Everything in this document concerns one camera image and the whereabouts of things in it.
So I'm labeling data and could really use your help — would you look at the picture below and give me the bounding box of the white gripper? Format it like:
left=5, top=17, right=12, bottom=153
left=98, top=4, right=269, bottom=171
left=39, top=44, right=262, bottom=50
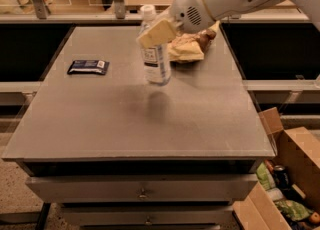
left=137, top=0, right=214, bottom=48

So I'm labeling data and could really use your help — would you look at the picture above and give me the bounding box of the clear plastic water bottle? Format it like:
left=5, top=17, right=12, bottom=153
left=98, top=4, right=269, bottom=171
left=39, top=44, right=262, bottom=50
left=139, top=4, right=171, bottom=86

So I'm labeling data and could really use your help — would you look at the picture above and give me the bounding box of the brown chip bag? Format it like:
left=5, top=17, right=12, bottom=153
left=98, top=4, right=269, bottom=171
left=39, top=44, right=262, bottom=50
left=167, top=22, right=220, bottom=63

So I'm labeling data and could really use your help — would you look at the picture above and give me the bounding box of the green snack bag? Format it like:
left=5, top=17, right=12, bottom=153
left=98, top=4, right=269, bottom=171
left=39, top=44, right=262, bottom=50
left=275, top=200, right=313, bottom=221

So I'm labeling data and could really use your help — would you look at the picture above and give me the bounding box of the dark blue snack packet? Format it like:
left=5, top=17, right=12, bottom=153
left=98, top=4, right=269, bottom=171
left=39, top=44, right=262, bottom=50
left=67, top=60, right=109, bottom=75

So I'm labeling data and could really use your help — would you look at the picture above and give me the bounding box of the grey drawer cabinet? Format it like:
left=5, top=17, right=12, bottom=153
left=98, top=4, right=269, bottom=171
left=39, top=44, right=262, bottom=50
left=0, top=24, right=276, bottom=230

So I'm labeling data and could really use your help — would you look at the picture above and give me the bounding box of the light green packet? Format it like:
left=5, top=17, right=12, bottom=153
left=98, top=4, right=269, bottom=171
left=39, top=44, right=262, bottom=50
left=256, top=163, right=276, bottom=190

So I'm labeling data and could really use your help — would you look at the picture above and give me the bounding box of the upper drawer with knob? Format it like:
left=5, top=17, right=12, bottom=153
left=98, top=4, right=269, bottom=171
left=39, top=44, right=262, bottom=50
left=26, top=174, right=257, bottom=203

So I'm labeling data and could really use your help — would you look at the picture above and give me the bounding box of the drawer with knob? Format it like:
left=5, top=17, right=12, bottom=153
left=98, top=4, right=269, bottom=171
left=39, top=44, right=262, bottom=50
left=62, top=204, right=233, bottom=226
left=26, top=174, right=257, bottom=203

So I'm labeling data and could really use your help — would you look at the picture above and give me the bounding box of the dark soda can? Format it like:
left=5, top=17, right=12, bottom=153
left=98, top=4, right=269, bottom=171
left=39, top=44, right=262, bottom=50
left=273, top=165, right=290, bottom=189

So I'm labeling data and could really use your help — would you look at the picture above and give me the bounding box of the open cardboard box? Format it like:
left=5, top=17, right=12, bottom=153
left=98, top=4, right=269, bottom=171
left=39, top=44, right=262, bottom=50
left=233, top=108, right=320, bottom=230

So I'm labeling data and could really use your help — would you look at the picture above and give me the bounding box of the lower drawer with knob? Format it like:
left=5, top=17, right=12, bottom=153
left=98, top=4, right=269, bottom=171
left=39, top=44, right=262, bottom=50
left=62, top=204, right=233, bottom=226

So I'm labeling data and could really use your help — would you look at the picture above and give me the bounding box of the small orange fruit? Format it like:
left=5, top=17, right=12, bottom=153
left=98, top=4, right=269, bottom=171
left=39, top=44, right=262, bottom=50
left=308, top=212, right=320, bottom=224

